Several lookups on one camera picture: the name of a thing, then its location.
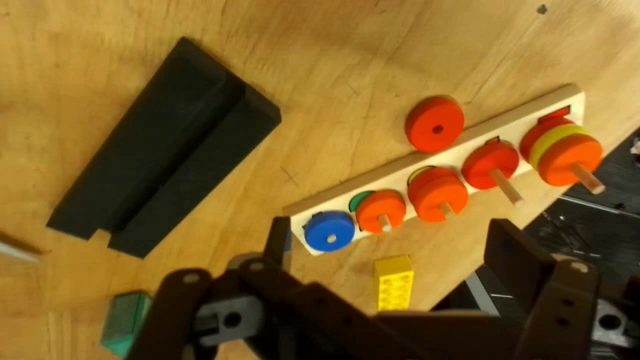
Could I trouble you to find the black flat block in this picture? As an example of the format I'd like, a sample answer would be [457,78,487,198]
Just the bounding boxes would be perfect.
[46,36,284,259]

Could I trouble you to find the blue foam ring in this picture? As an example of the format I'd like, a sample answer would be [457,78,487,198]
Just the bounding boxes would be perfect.
[302,210,358,254]

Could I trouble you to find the yellow toy brick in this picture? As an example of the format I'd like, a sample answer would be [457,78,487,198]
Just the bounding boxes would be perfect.
[373,254,415,311]

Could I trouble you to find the yellow stacked foam ring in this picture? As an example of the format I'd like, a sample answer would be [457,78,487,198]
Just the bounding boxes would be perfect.
[526,121,592,168]

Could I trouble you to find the green foam ring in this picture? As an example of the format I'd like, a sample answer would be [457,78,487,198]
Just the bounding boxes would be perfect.
[346,188,375,214]

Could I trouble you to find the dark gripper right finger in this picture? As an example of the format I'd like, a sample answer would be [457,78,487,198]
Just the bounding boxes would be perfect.
[484,217,604,360]

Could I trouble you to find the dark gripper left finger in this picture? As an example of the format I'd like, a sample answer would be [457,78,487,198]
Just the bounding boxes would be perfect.
[125,214,315,360]

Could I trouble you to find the small green block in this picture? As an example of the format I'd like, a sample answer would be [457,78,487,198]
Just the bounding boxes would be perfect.
[97,290,154,360]

